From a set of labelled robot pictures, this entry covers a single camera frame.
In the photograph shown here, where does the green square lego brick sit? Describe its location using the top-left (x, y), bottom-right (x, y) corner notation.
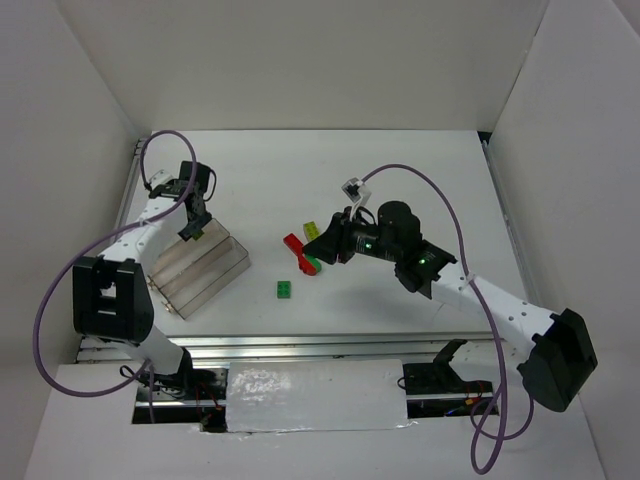
top-left (276, 280), bottom-right (292, 299)

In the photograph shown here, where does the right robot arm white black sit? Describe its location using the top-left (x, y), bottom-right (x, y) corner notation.
top-left (303, 201), bottom-right (598, 412)

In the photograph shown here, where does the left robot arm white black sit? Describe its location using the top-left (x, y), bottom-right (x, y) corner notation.
top-left (72, 161), bottom-right (214, 391)

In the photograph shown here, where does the green curved lego brick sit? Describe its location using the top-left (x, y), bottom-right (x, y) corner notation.
top-left (305, 255), bottom-right (322, 273)

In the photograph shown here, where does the lime yellow long lego brick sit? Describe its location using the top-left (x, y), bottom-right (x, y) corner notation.
top-left (303, 221), bottom-right (321, 242)

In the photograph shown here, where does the red curved lego brick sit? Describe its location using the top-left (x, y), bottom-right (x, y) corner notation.
top-left (297, 255), bottom-right (318, 276)

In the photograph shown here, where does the red flat lego plate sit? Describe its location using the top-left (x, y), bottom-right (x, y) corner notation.
top-left (283, 233), bottom-right (304, 256)

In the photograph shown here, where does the clear bin near compartment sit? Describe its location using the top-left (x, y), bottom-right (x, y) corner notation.
top-left (169, 237), bottom-right (251, 319)

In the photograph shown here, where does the white tape cover panel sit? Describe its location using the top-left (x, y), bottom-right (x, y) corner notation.
top-left (226, 359), bottom-right (409, 433)

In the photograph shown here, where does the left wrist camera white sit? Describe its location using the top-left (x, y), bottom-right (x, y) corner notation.
top-left (147, 169), bottom-right (173, 191)

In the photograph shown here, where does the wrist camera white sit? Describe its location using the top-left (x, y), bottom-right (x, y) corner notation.
top-left (147, 169), bottom-right (173, 191)
top-left (341, 178), bottom-right (371, 217)

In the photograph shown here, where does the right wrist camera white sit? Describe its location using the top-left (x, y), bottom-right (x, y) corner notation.
top-left (341, 178), bottom-right (371, 217)

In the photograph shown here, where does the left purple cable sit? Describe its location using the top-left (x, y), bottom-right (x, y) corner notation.
top-left (37, 129), bottom-right (199, 426)

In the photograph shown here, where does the purple cable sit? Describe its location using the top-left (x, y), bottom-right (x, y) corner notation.
top-left (37, 129), bottom-right (199, 426)
top-left (357, 163), bottom-right (536, 474)

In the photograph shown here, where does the aluminium rail frame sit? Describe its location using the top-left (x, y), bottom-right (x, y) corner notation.
top-left (74, 130), bottom-right (557, 361)

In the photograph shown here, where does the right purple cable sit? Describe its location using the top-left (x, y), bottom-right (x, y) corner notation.
top-left (357, 163), bottom-right (536, 474)

